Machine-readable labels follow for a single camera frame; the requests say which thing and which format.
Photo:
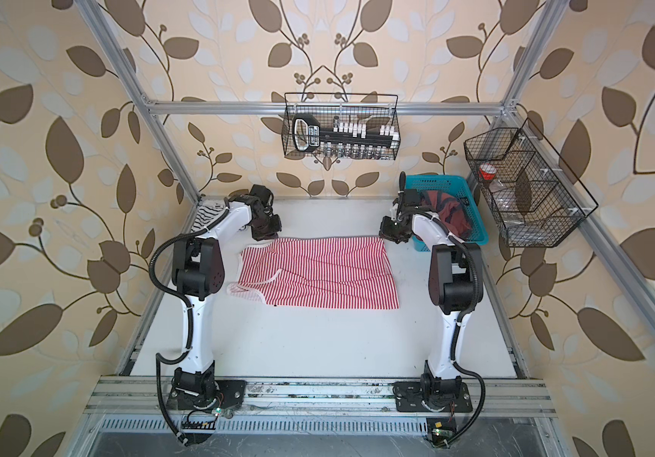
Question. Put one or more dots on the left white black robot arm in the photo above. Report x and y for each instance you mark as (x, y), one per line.
(191, 268)

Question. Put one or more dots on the black white handled tool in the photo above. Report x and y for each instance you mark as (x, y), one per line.
(306, 132)

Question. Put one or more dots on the teal plastic basket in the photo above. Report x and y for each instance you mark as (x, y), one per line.
(458, 187)

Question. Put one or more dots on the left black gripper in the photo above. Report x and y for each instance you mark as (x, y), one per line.
(277, 228)

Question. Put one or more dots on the black white striped tank top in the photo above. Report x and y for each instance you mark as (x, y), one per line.
(209, 215)

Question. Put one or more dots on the red capped plastic bottle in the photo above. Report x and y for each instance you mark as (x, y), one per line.
(491, 179)

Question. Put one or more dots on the aluminium front rail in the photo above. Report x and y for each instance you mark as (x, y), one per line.
(505, 398)

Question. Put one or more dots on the back black wire basket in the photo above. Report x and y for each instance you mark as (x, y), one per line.
(329, 108)

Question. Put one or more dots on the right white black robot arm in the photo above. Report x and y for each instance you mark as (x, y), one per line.
(455, 288)

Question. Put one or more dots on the right black wire basket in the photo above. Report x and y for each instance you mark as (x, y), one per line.
(544, 201)

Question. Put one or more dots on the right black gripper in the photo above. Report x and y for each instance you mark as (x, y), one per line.
(385, 230)

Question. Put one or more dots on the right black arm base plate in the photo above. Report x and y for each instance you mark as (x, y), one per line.
(448, 397)

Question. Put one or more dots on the black vial rack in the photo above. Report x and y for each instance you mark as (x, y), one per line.
(358, 141)

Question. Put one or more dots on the black wire basket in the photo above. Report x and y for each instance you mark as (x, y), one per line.
(329, 108)
(544, 201)

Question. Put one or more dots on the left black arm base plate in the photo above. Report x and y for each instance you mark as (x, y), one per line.
(223, 394)

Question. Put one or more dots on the dark red tank top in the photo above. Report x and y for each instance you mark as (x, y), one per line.
(450, 209)

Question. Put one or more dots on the red white striped tank top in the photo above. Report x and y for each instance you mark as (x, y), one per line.
(342, 273)

